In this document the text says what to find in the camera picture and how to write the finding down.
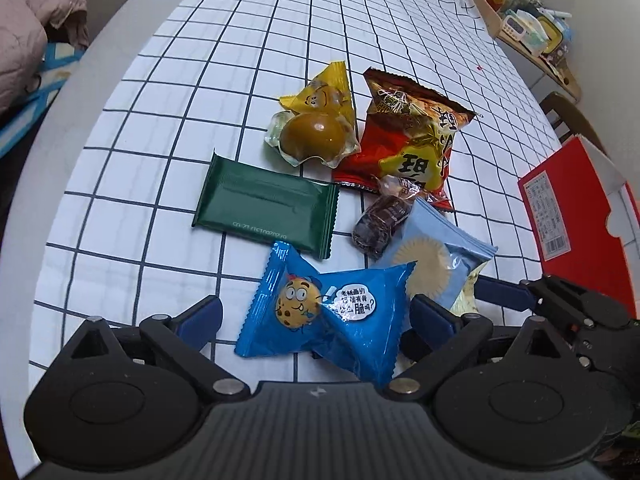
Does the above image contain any dark wooden chair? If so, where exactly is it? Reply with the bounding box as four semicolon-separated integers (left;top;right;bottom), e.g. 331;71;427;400
539;91;608;156

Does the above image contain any braised egg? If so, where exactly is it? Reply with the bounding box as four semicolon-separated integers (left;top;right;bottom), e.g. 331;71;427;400
264;61;362;168

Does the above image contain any dark candy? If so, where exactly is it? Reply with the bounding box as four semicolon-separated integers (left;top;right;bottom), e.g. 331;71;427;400
351;175;426;260

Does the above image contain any pale yellow snack packet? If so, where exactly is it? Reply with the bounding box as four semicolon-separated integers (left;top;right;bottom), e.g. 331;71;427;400
450;260;488;318

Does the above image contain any pale green tissue box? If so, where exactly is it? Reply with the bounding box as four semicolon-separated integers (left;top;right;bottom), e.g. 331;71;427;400
517;15;551;56

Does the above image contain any small white timer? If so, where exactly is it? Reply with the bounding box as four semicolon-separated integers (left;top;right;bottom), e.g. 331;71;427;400
501;14;526;41

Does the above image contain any light blue snack packet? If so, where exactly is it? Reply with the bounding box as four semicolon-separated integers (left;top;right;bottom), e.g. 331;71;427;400
375;197;499;311

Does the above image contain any blue cookie packet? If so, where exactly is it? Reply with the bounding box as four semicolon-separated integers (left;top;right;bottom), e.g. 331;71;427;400
234;241;417;392

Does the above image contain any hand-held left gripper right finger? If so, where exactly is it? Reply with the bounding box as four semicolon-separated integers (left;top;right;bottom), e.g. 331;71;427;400
385;294;577;403

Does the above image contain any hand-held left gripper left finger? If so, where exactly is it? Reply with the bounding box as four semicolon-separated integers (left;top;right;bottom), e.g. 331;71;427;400
62;295;251;406

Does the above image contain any red and white cardboard box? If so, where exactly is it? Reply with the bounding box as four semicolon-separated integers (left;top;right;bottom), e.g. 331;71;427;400
517;134;640;318

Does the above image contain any blue striped bag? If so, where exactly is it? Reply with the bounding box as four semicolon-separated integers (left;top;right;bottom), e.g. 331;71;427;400
0;42;86;158

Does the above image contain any pink padded jacket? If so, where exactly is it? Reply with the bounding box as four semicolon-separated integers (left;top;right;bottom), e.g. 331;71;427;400
0;0;90;116

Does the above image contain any white checkered tablecloth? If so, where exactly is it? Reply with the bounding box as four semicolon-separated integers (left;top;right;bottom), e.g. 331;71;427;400
27;0;566;411

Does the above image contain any dark green snack packet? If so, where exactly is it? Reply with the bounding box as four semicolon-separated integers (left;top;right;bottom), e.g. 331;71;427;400
191;149;341;261

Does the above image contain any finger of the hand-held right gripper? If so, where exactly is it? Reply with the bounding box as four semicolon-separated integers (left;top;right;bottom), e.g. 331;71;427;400
472;277;547;315

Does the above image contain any red snack bag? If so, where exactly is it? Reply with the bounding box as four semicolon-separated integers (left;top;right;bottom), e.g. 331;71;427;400
331;66;478;213

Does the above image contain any wooden corner cabinet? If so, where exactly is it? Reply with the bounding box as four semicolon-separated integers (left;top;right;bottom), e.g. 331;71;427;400
452;0;583;106

